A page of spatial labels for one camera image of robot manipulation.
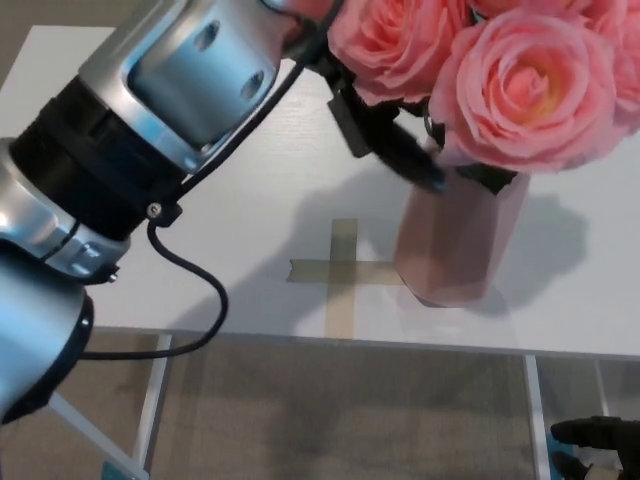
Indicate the pink faceted ceramic vase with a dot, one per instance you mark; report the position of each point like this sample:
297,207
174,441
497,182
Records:
450,240

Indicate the teal floor marker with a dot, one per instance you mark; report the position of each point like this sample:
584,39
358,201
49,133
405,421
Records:
567,462

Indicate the long beige tape strip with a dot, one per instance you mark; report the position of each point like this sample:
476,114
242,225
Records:
341,300

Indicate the white metal table leg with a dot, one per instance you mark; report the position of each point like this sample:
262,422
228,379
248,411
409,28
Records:
537,425
152,400
609,390

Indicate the pink artificial rose bouquet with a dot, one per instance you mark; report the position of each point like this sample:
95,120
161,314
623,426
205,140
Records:
520,85

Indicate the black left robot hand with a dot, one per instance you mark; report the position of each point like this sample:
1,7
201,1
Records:
380,135

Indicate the short beige tape strip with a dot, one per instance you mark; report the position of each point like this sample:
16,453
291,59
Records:
310,271

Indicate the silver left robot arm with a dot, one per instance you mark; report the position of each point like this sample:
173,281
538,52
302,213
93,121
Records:
200,60

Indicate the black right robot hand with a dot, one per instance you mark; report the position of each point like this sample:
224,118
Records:
600,435

